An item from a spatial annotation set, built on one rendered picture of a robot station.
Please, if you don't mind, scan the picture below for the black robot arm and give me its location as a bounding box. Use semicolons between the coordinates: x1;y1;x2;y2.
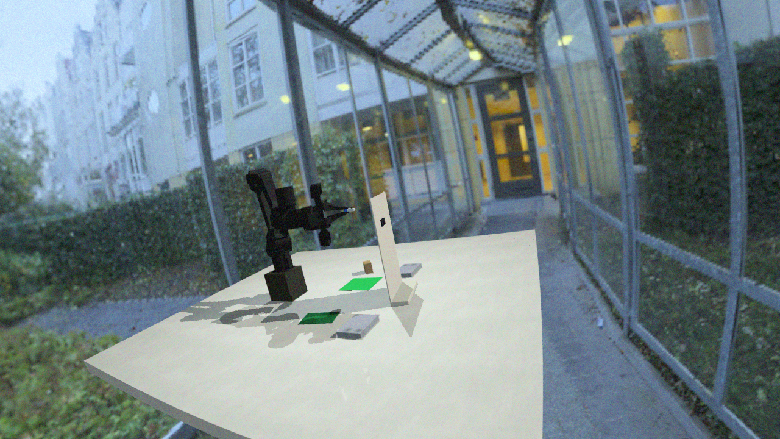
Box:
246;168;321;273

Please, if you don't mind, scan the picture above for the green square marking on table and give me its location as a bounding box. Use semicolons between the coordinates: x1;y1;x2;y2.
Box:
339;277;382;291

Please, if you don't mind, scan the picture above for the beige flat panel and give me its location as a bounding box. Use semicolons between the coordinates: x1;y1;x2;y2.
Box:
370;191;417;306

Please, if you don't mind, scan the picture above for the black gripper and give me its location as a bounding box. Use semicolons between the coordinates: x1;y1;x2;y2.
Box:
296;182;349;246

